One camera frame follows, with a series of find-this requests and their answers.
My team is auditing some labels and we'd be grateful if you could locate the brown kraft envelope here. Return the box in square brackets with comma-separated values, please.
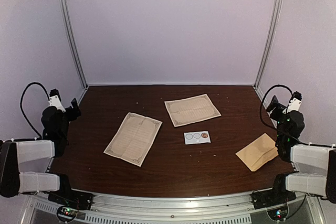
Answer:
[236, 133, 278, 172]

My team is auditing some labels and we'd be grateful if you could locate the cream letter paper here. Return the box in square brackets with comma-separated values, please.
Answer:
[103, 112, 162, 167]
[164, 94, 221, 127]

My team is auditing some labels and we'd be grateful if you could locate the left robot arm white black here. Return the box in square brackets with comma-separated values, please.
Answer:
[1, 95, 81, 205]

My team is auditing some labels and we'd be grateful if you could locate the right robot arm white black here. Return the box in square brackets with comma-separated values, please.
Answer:
[266, 92, 335, 204]

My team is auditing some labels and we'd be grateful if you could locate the white sticker sheet with seal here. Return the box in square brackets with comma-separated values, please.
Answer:
[184, 131, 211, 145]

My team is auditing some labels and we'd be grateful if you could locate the left small circuit board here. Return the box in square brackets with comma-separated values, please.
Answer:
[56, 206, 79, 222]

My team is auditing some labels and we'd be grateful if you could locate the small circuit board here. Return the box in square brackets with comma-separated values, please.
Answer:
[267, 206, 289, 222]
[56, 206, 79, 222]

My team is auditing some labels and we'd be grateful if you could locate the right small circuit board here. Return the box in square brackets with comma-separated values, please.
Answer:
[267, 206, 289, 222]

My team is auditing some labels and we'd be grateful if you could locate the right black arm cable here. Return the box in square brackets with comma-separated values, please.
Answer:
[259, 84, 295, 130]

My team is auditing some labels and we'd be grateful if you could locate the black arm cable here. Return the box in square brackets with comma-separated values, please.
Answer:
[259, 84, 295, 130]
[19, 82, 51, 139]

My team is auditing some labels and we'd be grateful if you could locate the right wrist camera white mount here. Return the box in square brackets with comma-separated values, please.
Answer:
[282, 91, 302, 114]

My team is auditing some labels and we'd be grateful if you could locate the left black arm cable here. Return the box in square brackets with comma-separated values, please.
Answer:
[19, 82, 51, 139]

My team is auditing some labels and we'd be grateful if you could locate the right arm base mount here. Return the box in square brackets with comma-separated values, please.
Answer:
[250, 190, 296, 209]

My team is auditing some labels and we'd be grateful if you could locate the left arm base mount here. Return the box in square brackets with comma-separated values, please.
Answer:
[47, 190, 93, 210]

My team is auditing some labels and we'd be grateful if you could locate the right aluminium frame post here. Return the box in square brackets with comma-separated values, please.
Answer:
[254, 0, 283, 90]

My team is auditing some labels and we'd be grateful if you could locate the aluminium frame post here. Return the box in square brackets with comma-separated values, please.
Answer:
[59, 0, 88, 89]
[254, 0, 283, 90]

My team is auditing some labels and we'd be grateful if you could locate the front aluminium rail base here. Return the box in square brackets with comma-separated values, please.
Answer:
[20, 191, 326, 224]

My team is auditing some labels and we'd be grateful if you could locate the left aluminium frame post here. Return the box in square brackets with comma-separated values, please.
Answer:
[59, 0, 88, 89]

